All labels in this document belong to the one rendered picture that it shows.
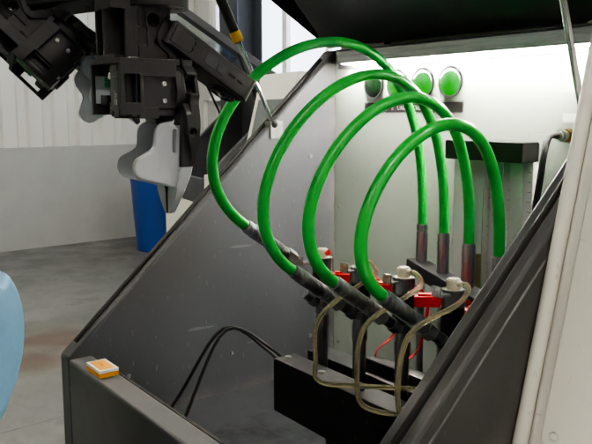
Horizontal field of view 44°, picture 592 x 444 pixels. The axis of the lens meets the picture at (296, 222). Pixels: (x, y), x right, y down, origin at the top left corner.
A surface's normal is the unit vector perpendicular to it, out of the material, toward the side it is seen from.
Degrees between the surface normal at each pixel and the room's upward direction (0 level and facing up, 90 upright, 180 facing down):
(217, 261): 90
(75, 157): 90
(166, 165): 93
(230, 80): 94
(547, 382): 76
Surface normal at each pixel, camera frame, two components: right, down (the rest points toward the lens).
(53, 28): 0.41, -0.09
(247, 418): 0.00, -0.99
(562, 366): -0.78, -0.15
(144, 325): 0.60, 0.11
